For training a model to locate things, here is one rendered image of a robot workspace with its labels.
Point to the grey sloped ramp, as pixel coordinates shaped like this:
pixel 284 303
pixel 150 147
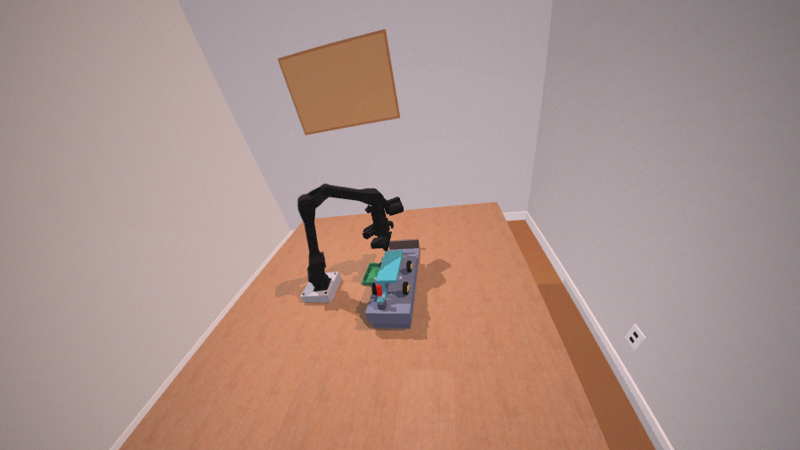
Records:
pixel 397 310

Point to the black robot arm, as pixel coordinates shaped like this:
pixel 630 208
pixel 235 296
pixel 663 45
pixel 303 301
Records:
pixel 306 206

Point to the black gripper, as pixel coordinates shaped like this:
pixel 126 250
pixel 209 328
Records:
pixel 383 239

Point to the blue-topped wheeled trolley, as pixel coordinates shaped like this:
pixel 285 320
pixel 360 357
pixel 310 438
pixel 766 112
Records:
pixel 388 273

